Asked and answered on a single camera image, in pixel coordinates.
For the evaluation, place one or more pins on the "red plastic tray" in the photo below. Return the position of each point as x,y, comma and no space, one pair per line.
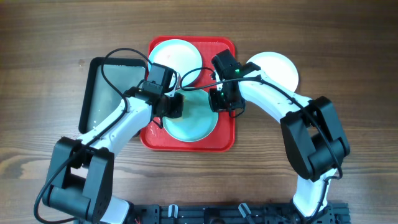
222,137

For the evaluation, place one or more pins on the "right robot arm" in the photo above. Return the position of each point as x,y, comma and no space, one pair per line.
314,139

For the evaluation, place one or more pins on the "light blue plate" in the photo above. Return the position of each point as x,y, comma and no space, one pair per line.
197,120
177,54

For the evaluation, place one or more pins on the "light blue plate top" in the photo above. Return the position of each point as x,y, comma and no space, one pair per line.
177,54

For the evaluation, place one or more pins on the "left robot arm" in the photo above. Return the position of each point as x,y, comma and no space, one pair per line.
80,177

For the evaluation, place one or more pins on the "black water tray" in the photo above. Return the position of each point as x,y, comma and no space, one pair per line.
105,78

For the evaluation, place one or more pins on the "white plate front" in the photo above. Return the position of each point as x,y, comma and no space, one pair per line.
279,68

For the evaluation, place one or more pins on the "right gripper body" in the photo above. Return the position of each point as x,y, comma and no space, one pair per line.
220,100

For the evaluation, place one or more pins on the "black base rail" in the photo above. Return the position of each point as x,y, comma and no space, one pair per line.
269,213

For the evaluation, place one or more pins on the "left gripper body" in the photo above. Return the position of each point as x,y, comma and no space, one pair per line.
173,106

